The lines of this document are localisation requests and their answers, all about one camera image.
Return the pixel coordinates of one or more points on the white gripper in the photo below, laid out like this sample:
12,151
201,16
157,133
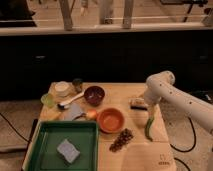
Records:
151,104

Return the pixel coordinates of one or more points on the orange onion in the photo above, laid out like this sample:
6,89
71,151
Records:
91,114

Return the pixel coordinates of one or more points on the green plastic tray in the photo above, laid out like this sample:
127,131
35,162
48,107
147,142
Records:
43,155

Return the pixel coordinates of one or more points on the green chili pepper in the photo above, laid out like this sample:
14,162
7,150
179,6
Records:
148,126

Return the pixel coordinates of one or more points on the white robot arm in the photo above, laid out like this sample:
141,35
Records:
161,85

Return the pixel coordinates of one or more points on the small green cup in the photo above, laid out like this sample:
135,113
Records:
47,100

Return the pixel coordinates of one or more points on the orange bowl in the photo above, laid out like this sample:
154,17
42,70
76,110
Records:
110,120

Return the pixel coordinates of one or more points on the dark purple bowl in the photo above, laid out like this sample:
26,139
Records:
94,95

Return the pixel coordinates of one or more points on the white round container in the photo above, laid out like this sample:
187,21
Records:
62,88

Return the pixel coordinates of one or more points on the grey cleaver knife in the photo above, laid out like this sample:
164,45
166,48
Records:
69,113

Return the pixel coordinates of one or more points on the white spoon with black head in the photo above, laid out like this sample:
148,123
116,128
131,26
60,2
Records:
65,104

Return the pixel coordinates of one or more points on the blue grey sponge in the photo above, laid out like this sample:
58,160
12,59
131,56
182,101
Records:
68,151

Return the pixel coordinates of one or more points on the black device on floor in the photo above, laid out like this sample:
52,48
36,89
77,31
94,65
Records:
205,97

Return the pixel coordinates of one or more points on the dark small jar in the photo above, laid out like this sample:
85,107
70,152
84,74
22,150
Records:
77,83

